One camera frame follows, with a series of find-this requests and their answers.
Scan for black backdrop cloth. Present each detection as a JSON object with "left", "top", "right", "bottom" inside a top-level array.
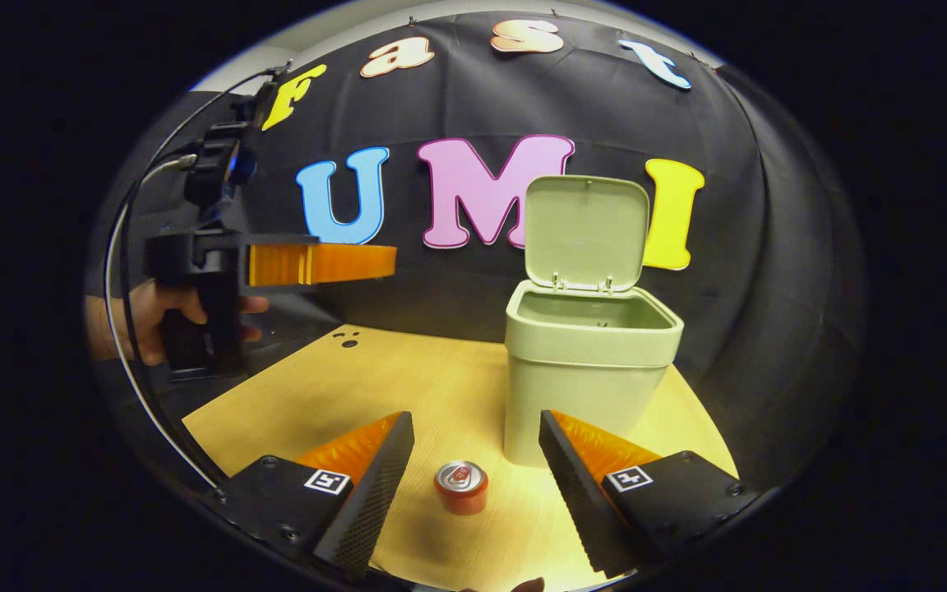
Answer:
[{"left": 83, "top": 10, "right": 867, "bottom": 494}]

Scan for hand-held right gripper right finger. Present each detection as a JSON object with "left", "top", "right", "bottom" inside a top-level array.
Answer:
[{"left": 538, "top": 409, "right": 762, "bottom": 580}]

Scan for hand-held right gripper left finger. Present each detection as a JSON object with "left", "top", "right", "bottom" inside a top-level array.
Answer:
[{"left": 210, "top": 411, "right": 415, "bottom": 580}]

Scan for orange pop can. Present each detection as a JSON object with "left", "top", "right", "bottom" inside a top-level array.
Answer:
[{"left": 433, "top": 460, "right": 490, "bottom": 516}]

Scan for green desktop garbage bin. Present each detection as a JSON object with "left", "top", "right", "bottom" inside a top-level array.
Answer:
[{"left": 503, "top": 174, "right": 685, "bottom": 468}]

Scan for black cable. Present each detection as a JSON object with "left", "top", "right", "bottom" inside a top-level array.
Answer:
[{"left": 116, "top": 64, "right": 293, "bottom": 330}]

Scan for grey cable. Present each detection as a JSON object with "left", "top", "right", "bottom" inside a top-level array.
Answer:
[{"left": 104, "top": 154, "right": 228, "bottom": 490}]

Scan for wooden desktop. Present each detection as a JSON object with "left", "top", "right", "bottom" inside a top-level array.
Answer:
[{"left": 182, "top": 323, "right": 740, "bottom": 592}]

